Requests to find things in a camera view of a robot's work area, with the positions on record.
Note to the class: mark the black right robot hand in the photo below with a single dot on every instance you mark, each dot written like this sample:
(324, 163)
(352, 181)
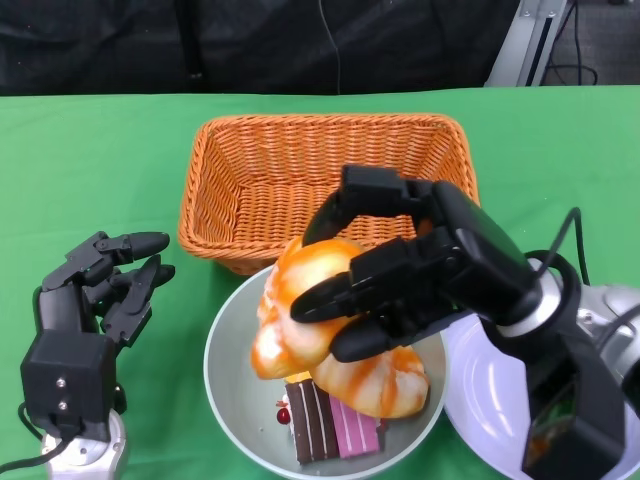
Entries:
(475, 250)

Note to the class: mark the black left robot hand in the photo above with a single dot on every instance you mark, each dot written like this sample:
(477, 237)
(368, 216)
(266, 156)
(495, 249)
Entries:
(60, 310)

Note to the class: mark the pale twisted bread orange glaze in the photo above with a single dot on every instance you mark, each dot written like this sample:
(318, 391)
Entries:
(385, 385)

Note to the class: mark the grey-green round bowl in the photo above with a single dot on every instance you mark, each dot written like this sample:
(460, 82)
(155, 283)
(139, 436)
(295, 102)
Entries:
(235, 375)

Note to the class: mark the brown and pink layered cake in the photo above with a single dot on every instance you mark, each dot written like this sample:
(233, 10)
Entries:
(325, 425)

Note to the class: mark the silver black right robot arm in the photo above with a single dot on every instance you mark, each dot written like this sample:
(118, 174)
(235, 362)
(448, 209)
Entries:
(555, 310)

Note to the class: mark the lavender round plate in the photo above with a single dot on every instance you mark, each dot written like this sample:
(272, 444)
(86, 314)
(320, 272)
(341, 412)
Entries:
(480, 390)

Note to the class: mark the orange wicker basket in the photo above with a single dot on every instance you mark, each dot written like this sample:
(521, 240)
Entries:
(260, 200)

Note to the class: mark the green tablecloth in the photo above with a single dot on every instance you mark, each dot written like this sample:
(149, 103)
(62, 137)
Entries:
(100, 165)

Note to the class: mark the black backdrop curtain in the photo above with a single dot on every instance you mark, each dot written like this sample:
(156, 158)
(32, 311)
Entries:
(200, 45)

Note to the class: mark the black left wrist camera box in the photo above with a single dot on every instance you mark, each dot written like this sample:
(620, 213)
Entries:
(67, 380)

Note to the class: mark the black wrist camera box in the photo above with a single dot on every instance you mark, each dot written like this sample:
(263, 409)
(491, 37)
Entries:
(575, 440)
(67, 380)

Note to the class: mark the aluminium frame stand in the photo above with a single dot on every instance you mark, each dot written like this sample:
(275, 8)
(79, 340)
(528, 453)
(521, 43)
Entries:
(525, 45)

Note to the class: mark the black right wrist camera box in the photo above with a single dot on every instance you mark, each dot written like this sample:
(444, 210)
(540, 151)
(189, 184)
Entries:
(575, 440)

